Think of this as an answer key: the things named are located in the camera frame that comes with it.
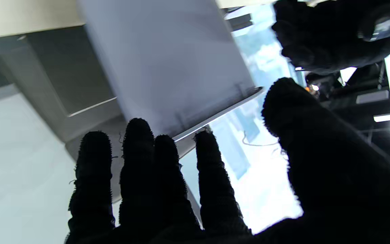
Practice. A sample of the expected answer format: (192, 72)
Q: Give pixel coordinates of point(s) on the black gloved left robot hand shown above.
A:
(327, 34)

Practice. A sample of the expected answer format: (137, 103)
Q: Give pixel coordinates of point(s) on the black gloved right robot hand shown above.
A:
(333, 169)

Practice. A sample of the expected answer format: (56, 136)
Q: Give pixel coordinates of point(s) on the grey plastic waste bin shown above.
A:
(168, 61)

